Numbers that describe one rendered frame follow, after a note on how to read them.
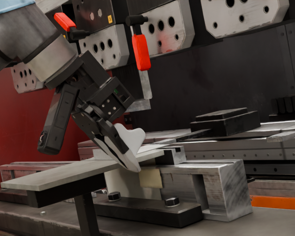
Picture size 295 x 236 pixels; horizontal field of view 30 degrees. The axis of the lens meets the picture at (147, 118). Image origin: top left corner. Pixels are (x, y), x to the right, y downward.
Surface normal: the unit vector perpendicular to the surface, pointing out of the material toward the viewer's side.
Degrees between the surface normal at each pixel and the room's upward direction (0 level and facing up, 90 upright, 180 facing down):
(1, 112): 90
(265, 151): 90
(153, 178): 90
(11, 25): 100
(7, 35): 105
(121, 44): 90
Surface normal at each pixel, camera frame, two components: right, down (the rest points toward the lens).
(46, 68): -0.15, 0.41
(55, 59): 0.33, 0.04
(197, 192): 0.57, -0.07
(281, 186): -0.78, 0.19
